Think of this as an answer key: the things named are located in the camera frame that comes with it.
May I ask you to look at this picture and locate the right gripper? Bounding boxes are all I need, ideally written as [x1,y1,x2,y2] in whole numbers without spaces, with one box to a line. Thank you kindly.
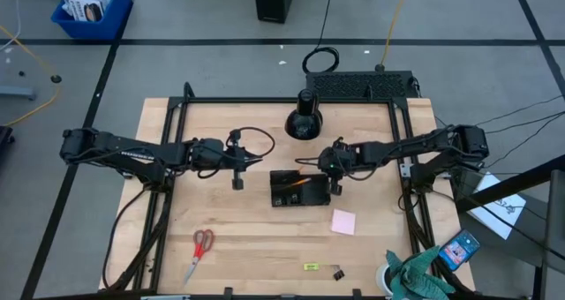
[317,136,368,197]

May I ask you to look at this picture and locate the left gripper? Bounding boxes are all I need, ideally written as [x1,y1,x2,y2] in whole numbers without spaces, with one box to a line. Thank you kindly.
[190,129,265,191]

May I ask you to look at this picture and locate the orange pencil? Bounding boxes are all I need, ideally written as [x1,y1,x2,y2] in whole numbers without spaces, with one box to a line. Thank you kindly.
[275,176,313,192]

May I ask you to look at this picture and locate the pink sticky note pad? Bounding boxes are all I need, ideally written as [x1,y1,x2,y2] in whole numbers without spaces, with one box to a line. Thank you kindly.
[330,207,358,237]

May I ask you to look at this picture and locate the red-handled scissors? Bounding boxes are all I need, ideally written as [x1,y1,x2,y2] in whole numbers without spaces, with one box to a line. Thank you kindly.
[182,229,216,286]

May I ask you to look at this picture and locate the black binder clip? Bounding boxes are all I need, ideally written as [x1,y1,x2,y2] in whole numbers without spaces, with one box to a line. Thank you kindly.
[318,262,346,282]

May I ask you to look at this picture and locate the black mesh desk organizer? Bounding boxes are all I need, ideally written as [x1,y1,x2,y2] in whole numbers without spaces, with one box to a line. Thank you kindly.
[268,169,333,209]

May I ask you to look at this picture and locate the potted plant white pot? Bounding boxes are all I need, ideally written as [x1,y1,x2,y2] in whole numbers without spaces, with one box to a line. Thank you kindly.
[375,244,456,300]

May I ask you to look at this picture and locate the smartphone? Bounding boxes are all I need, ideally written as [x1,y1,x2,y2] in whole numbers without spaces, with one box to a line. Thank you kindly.
[437,229,482,273]

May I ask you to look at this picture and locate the black computer tower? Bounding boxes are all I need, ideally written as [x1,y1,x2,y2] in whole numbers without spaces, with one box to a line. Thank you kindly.
[252,0,300,25]

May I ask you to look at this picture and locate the white paper sheet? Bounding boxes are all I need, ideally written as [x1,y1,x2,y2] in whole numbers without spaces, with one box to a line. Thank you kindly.
[466,170,528,241]

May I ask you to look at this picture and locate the black metal stand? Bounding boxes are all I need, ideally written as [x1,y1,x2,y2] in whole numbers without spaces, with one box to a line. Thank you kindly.
[454,153,565,300]

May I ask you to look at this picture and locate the blue plastic bin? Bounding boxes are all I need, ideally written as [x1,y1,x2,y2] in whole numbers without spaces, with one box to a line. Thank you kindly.
[49,0,135,41]

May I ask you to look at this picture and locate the white printed packets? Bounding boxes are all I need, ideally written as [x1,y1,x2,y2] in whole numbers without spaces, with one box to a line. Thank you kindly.
[61,0,117,23]

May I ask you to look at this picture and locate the grey desk foot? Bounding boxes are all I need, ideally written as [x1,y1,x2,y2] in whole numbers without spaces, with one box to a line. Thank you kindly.
[0,86,36,101]

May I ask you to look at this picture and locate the black camera cable loop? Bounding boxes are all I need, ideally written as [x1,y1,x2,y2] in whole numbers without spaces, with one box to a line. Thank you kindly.
[224,125,276,159]

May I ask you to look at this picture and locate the black aluminium table frame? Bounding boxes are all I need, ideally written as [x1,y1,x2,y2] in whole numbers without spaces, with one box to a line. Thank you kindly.
[99,81,486,300]

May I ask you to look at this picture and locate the yellow hanging cable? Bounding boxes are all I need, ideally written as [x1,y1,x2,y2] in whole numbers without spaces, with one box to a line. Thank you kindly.
[374,0,411,72]

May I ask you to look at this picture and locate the black coiled cable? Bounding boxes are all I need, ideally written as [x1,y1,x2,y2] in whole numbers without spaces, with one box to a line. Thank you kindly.
[301,0,342,75]

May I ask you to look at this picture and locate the yellow floor cable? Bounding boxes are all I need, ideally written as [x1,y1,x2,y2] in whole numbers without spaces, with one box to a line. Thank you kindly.
[0,24,64,129]

